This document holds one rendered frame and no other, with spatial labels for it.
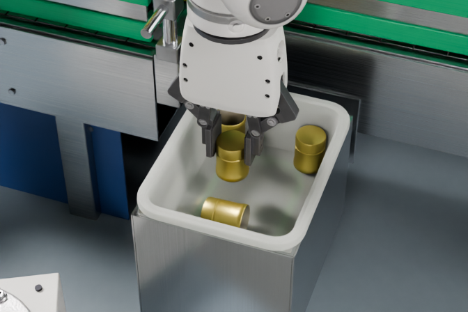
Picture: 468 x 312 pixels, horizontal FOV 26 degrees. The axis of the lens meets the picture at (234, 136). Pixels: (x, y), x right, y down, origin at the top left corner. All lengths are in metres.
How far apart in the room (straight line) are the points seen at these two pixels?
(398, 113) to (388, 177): 0.25
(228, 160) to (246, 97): 0.10
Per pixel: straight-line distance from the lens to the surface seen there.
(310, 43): 1.15
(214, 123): 1.04
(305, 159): 1.12
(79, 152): 1.28
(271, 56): 0.94
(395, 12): 1.13
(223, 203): 1.05
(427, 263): 1.32
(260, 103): 0.98
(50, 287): 1.15
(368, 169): 1.42
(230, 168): 1.05
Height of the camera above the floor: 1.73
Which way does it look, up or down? 42 degrees down
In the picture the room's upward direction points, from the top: straight up
